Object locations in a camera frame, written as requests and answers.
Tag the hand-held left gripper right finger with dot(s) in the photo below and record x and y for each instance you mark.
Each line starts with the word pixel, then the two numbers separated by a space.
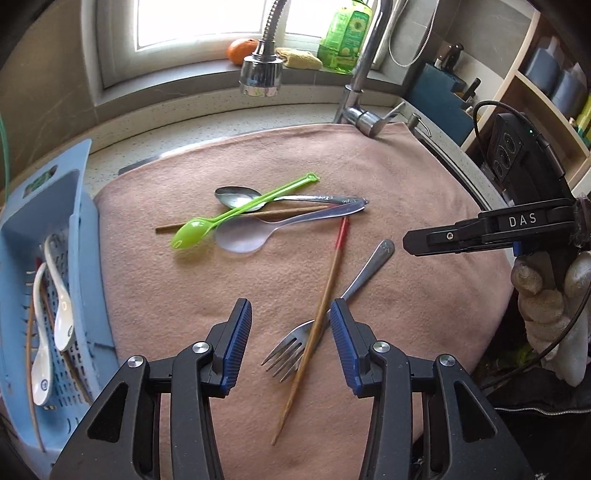
pixel 344 341

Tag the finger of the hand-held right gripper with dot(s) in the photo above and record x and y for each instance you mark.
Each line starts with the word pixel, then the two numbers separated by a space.
pixel 443 237

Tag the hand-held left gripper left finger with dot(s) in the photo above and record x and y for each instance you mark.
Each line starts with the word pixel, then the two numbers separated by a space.
pixel 235 341

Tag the wooden chopstick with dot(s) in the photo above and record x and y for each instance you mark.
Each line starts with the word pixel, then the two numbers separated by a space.
pixel 31 369
pixel 286 213
pixel 318 318
pixel 76 376

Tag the metal fork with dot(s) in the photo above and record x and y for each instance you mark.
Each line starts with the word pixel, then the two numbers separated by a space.
pixel 286 355

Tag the clear plastic spoon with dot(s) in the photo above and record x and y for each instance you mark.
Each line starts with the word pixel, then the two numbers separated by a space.
pixel 240 237

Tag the green plastic spoon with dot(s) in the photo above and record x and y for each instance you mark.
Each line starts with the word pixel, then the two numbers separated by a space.
pixel 191 236

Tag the ornate metal spoon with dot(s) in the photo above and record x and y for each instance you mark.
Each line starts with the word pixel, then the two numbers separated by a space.
pixel 235 197

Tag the blue plastic utensil basket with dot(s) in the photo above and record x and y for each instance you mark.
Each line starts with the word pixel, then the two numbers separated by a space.
pixel 87 258

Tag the white ceramic spoon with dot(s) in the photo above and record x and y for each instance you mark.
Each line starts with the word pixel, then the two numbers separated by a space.
pixel 64 332
pixel 42 383

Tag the person's right hand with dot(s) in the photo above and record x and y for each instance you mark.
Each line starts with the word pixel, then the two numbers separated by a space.
pixel 540 300

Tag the pink towel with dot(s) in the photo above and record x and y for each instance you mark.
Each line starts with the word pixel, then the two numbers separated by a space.
pixel 392 175

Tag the blue container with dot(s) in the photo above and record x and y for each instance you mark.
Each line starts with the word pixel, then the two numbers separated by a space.
pixel 570 87
pixel 545 64

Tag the sink soap dispenser pump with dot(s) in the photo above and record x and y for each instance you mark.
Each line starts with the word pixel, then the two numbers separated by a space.
pixel 418 122

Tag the blue knife block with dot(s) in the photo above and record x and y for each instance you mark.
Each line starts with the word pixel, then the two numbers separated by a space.
pixel 438 101

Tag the wooden shelf unit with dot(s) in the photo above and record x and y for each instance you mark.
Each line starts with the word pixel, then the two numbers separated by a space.
pixel 521 55

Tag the chrome kitchen faucet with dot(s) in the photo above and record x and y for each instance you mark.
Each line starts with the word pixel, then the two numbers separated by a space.
pixel 364 64

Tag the green dish soap bottle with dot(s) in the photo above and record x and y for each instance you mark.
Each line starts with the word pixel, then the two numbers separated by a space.
pixel 344 37

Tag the yellow sponge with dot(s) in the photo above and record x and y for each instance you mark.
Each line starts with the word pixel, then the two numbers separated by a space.
pixel 300 57

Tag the orange fruit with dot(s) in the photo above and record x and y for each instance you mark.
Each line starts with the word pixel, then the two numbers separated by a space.
pixel 242 50

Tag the white framed window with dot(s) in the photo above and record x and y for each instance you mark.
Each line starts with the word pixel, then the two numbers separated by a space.
pixel 184 23

